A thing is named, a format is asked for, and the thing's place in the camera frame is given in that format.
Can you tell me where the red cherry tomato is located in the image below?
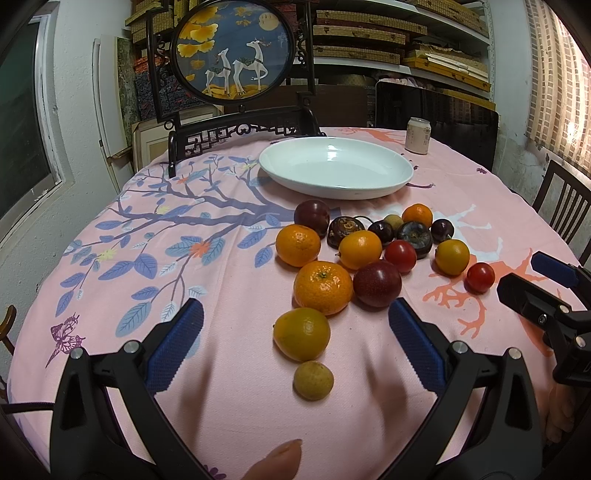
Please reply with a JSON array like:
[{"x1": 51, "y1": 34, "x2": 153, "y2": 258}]
[
  {"x1": 384, "y1": 240, "x2": 417, "y2": 274},
  {"x1": 465, "y1": 262, "x2": 496, "y2": 294}
]

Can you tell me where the yellow tomato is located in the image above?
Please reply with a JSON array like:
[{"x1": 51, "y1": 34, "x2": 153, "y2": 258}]
[{"x1": 435, "y1": 239, "x2": 470, "y2": 277}]

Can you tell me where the small orange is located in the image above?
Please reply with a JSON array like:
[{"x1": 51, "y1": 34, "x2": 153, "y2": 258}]
[
  {"x1": 402, "y1": 203, "x2": 434, "y2": 228},
  {"x1": 339, "y1": 230, "x2": 383, "y2": 271}
]

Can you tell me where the large dark red plum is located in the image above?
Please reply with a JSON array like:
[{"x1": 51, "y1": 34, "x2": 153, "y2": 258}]
[{"x1": 353, "y1": 260, "x2": 402, "y2": 308}]

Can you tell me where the small dark cherry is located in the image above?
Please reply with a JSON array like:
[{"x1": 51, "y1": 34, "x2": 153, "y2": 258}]
[{"x1": 368, "y1": 220, "x2": 396, "y2": 245}]

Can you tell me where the small tan longan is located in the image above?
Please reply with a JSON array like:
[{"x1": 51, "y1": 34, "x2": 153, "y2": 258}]
[{"x1": 293, "y1": 361, "x2": 335, "y2": 401}]

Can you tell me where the yellow orange lemon fruit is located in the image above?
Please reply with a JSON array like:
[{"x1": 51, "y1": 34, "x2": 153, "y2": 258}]
[{"x1": 273, "y1": 308, "x2": 331, "y2": 363}]

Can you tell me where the large mandarin orange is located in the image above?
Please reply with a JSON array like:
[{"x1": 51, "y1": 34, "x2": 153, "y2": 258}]
[{"x1": 294, "y1": 261, "x2": 353, "y2": 316}]

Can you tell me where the small tan fruit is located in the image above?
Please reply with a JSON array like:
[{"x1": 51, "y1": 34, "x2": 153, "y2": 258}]
[{"x1": 384, "y1": 214, "x2": 404, "y2": 233}]

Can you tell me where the right human hand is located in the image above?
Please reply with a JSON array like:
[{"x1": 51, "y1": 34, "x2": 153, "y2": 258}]
[{"x1": 545, "y1": 384, "x2": 576, "y2": 443}]

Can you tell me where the left human hand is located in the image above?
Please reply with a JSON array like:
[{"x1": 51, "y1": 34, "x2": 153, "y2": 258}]
[{"x1": 242, "y1": 439, "x2": 303, "y2": 480}]

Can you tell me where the wooden slat chair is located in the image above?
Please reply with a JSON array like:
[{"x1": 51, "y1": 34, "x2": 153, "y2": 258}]
[{"x1": 533, "y1": 154, "x2": 590, "y2": 266}]

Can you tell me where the black cabinet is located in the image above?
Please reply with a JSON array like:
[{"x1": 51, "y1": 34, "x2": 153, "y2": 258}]
[{"x1": 376, "y1": 81, "x2": 499, "y2": 169}]

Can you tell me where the pink beverage can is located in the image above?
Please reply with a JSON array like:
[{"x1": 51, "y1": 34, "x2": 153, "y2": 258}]
[{"x1": 405, "y1": 117, "x2": 432, "y2": 155}]

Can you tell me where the pink printed tablecloth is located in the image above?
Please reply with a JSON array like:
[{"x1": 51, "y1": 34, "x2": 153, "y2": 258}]
[{"x1": 7, "y1": 127, "x2": 583, "y2": 479}]

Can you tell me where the shelf with stacked boxes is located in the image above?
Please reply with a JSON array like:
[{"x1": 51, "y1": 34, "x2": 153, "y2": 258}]
[{"x1": 124, "y1": 0, "x2": 498, "y2": 112}]

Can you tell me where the white oval plate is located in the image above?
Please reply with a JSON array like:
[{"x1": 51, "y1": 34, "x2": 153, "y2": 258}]
[{"x1": 259, "y1": 137, "x2": 414, "y2": 201}]

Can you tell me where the dark carved wooden chair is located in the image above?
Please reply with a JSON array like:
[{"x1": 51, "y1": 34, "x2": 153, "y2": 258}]
[{"x1": 164, "y1": 93, "x2": 325, "y2": 178}]

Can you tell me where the round deer embroidery screen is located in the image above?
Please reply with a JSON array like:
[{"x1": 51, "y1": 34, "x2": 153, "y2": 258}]
[{"x1": 125, "y1": 1, "x2": 320, "y2": 135}]

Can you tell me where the window with white frame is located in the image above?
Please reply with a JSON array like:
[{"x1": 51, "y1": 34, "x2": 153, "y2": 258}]
[{"x1": 1, "y1": 1, "x2": 72, "y2": 238}]

